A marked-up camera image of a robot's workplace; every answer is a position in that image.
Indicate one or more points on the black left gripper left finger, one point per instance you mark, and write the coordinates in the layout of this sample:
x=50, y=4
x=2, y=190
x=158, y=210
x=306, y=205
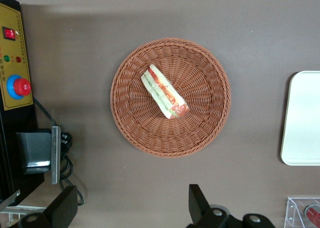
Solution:
x=61, y=208

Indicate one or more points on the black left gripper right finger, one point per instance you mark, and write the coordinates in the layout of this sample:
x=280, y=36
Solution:
x=200, y=208

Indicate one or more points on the plastic-wrapped toy sandwich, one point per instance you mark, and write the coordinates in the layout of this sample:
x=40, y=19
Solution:
x=163, y=91

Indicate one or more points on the round brown wicker basket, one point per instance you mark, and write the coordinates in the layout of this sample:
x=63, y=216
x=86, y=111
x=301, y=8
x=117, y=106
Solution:
x=200, y=128

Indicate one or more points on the white plastic tray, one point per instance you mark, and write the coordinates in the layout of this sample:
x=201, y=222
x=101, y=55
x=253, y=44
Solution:
x=303, y=120

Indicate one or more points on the black power plug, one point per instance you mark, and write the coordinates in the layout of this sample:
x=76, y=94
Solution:
x=65, y=141

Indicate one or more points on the black control box yellow panel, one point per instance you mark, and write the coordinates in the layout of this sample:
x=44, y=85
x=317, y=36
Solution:
x=10, y=138

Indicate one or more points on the clear acrylic box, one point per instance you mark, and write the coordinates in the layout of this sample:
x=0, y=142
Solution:
x=292, y=213

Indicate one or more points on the red and grey cylinder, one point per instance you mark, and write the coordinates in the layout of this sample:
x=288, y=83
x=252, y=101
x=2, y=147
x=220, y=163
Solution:
x=313, y=214

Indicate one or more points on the red emergency stop button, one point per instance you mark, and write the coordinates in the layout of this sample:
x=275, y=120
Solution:
x=21, y=87

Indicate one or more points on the red indicator light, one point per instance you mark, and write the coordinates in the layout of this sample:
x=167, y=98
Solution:
x=18, y=59

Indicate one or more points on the green indicator light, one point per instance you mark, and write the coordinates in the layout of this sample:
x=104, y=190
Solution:
x=6, y=58

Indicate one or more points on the silver aluminium frame rail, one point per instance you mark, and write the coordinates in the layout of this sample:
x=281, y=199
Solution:
x=15, y=210

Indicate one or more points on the black metal mounting bracket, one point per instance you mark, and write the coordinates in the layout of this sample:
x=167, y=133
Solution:
x=35, y=148

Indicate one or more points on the red rocker power switch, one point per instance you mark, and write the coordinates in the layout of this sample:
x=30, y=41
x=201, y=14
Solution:
x=9, y=33

